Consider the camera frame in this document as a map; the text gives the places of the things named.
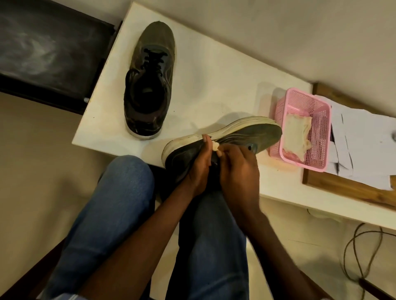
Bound person's right forearm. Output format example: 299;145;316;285
238;213;333;300

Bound person's leg blue jeans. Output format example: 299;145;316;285
165;185;250;300
40;155;156;300

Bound black cable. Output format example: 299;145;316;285
340;223;396;283

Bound person's left leg blue jeans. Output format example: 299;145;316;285
40;155;156;300

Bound dark wooden seat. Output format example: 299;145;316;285
0;237;67;300

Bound brown wooden board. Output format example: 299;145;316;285
302;82;396;211

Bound white paper sheets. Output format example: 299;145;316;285
314;95;396;191

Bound black chair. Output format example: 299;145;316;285
0;0;123;115

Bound person's right hand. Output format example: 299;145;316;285
216;143;266;230

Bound dark rod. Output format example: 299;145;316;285
358;278;396;300

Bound person's left forearm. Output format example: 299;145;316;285
77;188;202;300

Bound pink plastic mesh basket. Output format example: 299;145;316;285
267;87;332;173

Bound person's left hand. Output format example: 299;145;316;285
177;134;221;199

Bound dark grey sneaker white sole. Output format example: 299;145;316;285
161;116;283;193

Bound person's right leg blue jeans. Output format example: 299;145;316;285
165;185;250;300

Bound white cloth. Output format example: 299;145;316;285
283;113;313;162

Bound dark grey sneaker black laces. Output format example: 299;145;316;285
123;21;176;140

